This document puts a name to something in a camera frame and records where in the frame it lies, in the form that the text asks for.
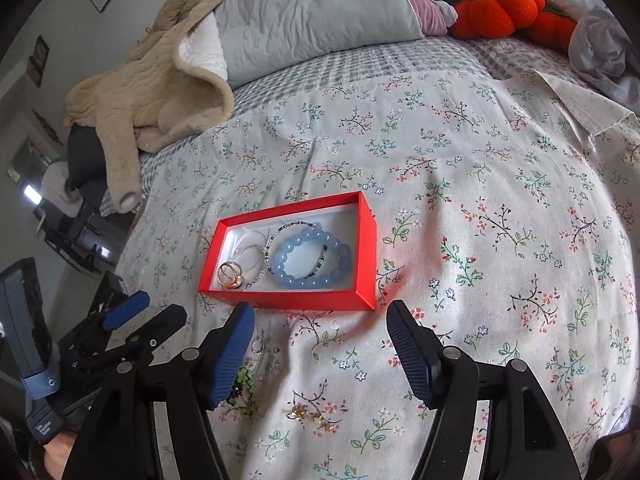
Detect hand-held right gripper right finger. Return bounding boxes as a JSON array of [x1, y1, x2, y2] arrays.
[[386, 300, 583, 480]]

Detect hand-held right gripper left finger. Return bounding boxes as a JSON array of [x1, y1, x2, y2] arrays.
[[62, 301, 257, 480]]

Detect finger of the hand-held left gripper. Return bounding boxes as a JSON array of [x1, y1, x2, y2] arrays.
[[102, 290, 151, 332], [127, 304, 188, 361]]

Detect red jewelry box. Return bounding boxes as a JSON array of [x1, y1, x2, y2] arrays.
[[197, 191, 377, 312]]

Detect person's left hand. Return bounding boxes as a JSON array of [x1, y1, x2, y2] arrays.
[[42, 432, 77, 480]]

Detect gold rings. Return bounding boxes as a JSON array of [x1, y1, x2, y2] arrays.
[[217, 261, 247, 291]]

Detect black chair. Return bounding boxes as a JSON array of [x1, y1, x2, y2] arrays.
[[32, 180, 126, 273]]

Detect white bag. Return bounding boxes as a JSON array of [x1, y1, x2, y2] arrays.
[[42, 160, 83, 211]]

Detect floral bed sheet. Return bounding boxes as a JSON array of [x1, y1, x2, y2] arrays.
[[115, 67, 640, 480]]

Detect dark cushion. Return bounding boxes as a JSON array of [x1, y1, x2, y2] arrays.
[[65, 122, 108, 191]]

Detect beige fleece jacket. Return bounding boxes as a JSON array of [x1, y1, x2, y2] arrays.
[[64, 0, 251, 213]]

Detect cream floral folded cloth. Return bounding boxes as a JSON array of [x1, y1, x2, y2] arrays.
[[510, 67, 640, 136]]

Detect grey pillow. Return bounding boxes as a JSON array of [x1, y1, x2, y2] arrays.
[[212, 0, 426, 88]]

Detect orange pumpkin plush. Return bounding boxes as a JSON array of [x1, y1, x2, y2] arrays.
[[522, 7, 578, 51], [447, 0, 545, 39]]

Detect grey crumpled cloth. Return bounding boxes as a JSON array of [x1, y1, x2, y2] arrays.
[[567, 0, 636, 106]]

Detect white pearl bracelet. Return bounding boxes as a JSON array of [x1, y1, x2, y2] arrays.
[[230, 242, 269, 289]]

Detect thin dark bead bracelet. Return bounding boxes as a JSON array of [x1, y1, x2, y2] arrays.
[[264, 220, 331, 279]]

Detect blue bead bracelet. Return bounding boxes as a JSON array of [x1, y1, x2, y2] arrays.
[[275, 227, 352, 291]]

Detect red wall sticker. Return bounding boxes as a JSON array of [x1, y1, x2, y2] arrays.
[[32, 107, 63, 146]]

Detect dark wall sticker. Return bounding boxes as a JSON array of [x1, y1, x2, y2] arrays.
[[27, 35, 49, 86]]

